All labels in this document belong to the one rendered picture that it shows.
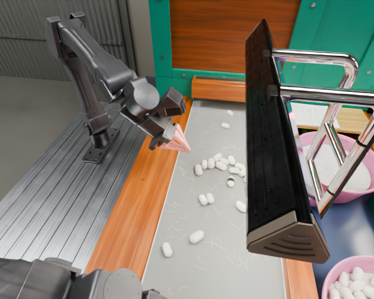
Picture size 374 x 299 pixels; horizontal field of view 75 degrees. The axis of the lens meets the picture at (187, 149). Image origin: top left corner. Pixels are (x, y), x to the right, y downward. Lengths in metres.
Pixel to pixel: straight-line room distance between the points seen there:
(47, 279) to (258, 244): 0.29
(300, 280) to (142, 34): 2.35
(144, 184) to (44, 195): 0.35
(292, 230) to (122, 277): 0.24
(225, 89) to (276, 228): 0.76
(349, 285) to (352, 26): 0.75
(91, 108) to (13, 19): 2.38
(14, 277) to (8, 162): 1.87
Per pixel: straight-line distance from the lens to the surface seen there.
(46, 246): 0.79
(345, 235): 0.83
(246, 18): 0.95
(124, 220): 0.64
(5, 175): 2.15
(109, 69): 0.62
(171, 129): 0.60
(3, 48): 3.43
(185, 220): 0.65
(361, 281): 0.69
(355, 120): 1.08
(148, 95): 0.53
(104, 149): 0.97
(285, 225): 0.25
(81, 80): 0.83
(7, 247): 0.84
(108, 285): 0.37
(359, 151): 0.51
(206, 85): 0.96
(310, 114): 1.03
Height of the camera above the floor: 1.30
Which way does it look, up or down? 43 degrees down
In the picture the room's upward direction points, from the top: straight up
